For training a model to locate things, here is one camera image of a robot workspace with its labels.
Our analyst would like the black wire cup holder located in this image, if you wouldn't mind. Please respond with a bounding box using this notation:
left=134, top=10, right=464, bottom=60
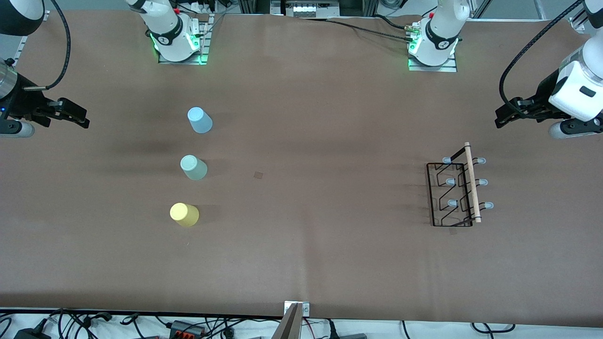
left=426, top=142, right=494, bottom=228

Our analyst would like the pale green plastic cup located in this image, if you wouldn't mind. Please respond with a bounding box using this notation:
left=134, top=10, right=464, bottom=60
left=180, top=154, right=208, bottom=181

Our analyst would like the yellow plastic cup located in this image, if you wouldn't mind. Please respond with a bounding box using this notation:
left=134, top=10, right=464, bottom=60
left=170, top=202, right=200, bottom=228

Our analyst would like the light blue plastic cup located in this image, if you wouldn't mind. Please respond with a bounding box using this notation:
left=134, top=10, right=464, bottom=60
left=187, top=107, right=213, bottom=134

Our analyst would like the white power strip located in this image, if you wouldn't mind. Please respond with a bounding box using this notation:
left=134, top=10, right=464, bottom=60
left=188, top=0, right=218, bottom=15

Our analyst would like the black power adapter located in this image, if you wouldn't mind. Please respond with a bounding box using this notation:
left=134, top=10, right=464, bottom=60
left=13, top=327, right=50, bottom=339

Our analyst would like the white connector box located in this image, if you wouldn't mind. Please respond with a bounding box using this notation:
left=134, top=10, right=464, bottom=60
left=284, top=0, right=341, bottom=18

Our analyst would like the black orange connector block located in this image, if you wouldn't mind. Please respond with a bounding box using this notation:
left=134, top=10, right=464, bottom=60
left=168, top=320, right=207, bottom=338

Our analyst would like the brown table mat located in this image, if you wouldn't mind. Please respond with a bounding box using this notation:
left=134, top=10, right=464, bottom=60
left=0, top=10, right=603, bottom=328

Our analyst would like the grey slanted pole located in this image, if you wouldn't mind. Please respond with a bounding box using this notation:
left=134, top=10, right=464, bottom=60
left=272, top=303, right=303, bottom=339

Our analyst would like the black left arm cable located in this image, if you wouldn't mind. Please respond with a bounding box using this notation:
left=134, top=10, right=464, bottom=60
left=499, top=0, right=587, bottom=113

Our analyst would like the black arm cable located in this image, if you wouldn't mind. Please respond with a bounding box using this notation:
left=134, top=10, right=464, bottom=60
left=499, top=0, right=587, bottom=113
left=23, top=0, right=72, bottom=91

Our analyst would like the aluminium side rail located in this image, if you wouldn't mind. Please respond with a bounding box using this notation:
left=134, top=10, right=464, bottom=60
left=8, top=10, right=50, bottom=66

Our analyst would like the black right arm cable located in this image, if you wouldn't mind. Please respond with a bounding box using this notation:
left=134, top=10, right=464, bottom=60
left=23, top=0, right=72, bottom=91

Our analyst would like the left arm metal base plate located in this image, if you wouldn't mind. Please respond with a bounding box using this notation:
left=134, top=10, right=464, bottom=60
left=407, top=47, right=458, bottom=73

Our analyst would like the short black cable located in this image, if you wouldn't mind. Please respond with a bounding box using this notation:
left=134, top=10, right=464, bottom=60
left=372, top=13, right=413, bottom=31

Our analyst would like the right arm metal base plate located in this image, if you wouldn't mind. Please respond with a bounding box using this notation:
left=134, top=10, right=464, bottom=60
left=157, top=13, right=211, bottom=65

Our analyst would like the long black cable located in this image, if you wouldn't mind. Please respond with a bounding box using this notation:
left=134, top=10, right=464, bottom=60
left=301, top=16, right=415, bottom=43

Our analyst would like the aluminium frame post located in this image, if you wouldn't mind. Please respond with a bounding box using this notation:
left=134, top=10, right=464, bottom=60
left=238, top=0, right=272, bottom=15

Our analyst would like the black looped floor cable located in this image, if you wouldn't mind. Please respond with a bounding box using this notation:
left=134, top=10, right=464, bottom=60
left=471, top=322, right=517, bottom=335

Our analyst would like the small metal bracket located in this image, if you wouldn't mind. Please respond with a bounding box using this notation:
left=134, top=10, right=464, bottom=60
left=284, top=301, right=310, bottom=317

